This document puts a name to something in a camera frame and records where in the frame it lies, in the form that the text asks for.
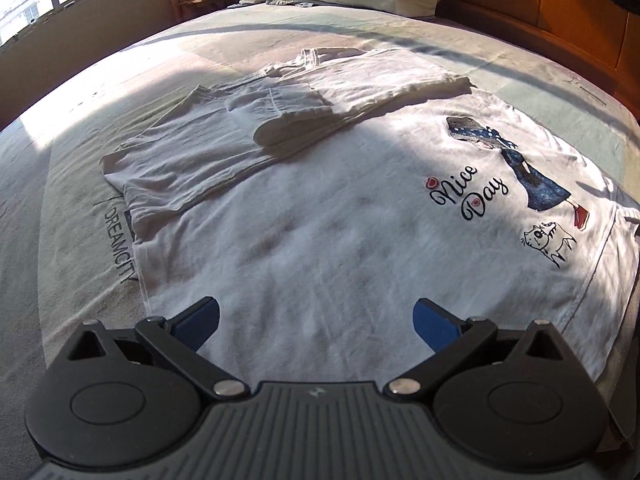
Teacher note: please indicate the wooden nightstand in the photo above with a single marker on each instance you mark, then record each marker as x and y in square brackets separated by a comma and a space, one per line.
[205, 7]

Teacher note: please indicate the white printed t-shirt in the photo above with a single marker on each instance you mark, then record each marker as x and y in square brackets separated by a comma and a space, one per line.
[350, 220]

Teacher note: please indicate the bed with pastel sheet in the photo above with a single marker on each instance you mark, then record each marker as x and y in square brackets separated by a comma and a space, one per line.
[60, 220]

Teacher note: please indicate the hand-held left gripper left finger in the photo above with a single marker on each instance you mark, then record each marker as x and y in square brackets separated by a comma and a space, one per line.
[197, 325]

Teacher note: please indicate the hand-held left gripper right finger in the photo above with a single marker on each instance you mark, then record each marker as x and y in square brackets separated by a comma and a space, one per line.
[435, 327]

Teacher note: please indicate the wooden headboard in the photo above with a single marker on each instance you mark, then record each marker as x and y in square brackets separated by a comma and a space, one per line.
[550, 25]

